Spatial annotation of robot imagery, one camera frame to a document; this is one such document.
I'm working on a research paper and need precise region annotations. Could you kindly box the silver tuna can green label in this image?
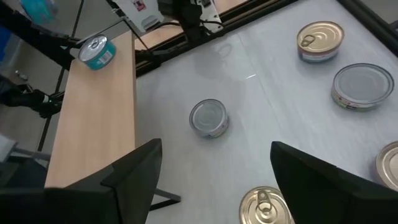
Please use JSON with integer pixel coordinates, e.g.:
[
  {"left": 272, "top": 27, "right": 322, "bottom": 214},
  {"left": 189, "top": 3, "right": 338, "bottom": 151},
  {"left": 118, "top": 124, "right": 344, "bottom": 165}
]
[
  {"left": 188, "top": 98, "right": 230, "bottom": 139},
  {"left": 330, "top": 63, "right": 395, "bottom": 112}
]

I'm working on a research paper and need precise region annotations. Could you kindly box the gold salmon can blue label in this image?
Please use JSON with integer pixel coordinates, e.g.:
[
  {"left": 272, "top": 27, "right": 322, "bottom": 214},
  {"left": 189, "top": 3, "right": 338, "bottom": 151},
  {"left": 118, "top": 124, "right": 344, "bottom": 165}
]
[
  {"left": 296, "top": 21, "right": 345, "bottom": 64},
  {"left": 374, "top": 141, "right": 398, "bottom": 191},
  {"left": 238, "top": 185, "right": 296, "bottom": 224}
]

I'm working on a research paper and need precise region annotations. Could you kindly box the wooden shelf board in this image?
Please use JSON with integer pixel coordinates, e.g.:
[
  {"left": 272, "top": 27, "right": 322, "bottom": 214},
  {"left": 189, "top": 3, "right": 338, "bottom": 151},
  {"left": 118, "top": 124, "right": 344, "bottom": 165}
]
[{"left": 44, "top": 29, "right": 137, "bottom": 190}]

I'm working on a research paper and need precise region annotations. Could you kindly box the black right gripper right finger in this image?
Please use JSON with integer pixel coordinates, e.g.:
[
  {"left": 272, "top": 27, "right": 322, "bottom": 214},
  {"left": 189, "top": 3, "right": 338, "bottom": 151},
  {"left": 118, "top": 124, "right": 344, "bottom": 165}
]
[{"left": 269, "top": 141, "right": 398, "bottom": 224}]

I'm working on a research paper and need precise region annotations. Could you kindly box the black aluminium table frame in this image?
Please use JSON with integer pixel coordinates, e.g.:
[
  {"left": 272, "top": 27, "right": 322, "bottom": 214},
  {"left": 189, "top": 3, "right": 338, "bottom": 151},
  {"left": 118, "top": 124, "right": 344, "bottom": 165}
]
[{"left": 133, "top": 0, "right": 398, "bottom": 78}]

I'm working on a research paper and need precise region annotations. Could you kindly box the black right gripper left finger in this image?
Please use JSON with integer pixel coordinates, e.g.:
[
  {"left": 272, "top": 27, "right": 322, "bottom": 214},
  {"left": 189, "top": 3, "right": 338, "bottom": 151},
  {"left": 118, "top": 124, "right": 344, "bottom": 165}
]
[{"left": 0, "top": 138, "right": 164, "bottom": 224}]

